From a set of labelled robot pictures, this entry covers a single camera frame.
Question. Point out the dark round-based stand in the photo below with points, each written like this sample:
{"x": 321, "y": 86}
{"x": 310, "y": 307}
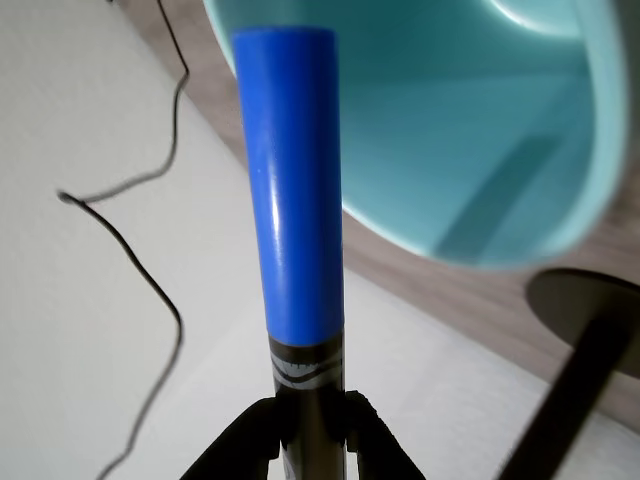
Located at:
{"x": 565, "y": 300}

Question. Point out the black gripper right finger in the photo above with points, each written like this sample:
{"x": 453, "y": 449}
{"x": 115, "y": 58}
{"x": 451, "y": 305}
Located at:
{"x": 375, "y": 445}

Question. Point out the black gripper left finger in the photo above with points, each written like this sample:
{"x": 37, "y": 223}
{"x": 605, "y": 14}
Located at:
{"x": 245, "y": 445}

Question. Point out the blue capped black marker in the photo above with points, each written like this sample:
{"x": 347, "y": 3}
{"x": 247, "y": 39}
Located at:
{"x": 295, "y": 200}

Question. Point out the light blue plastic cup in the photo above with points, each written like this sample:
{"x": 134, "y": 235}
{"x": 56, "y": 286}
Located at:
{"x": 450, "y": 150}

